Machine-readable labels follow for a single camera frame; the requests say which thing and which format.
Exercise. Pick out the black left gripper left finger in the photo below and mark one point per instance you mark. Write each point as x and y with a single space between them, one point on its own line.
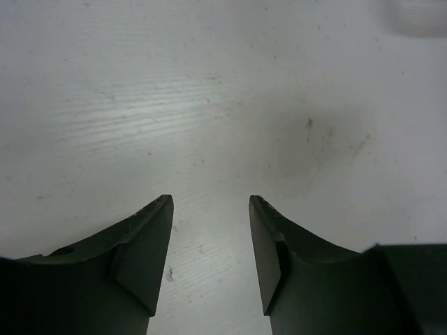
107 283

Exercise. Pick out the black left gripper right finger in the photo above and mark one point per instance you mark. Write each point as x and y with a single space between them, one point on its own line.
311 286

